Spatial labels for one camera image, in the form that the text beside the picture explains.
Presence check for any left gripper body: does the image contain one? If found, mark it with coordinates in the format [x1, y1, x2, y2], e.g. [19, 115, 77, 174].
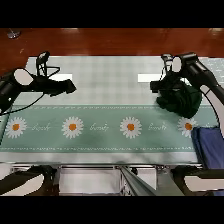
[46, 78, 77, 97]

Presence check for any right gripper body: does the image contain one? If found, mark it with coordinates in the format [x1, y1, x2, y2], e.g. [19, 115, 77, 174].
[149, 79, 171, 95]

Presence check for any dark green T-shirt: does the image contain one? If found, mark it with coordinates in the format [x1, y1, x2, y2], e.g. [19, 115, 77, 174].
[155, 77, 204, 120]

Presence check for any blue garment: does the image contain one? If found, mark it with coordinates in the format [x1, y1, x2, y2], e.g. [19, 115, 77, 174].
[191, 125, 224, 181]

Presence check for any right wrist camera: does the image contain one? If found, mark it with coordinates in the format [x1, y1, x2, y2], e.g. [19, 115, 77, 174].
[160, 53, 175, 73]

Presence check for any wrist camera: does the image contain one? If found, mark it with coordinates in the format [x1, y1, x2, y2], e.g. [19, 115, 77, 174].
[160, 53, 175, 73]
[35, 50, 61, 78]

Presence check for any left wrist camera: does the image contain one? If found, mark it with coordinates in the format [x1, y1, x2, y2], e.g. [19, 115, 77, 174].
[35, 50, 61, 78]

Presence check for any black cable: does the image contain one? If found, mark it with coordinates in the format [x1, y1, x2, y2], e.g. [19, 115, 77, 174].
[199, 87, 222, 129]
[0, 93, 46, 117]

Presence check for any silver frame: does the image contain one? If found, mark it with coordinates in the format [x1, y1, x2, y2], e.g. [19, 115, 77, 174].
[0, 161, 224, 197]

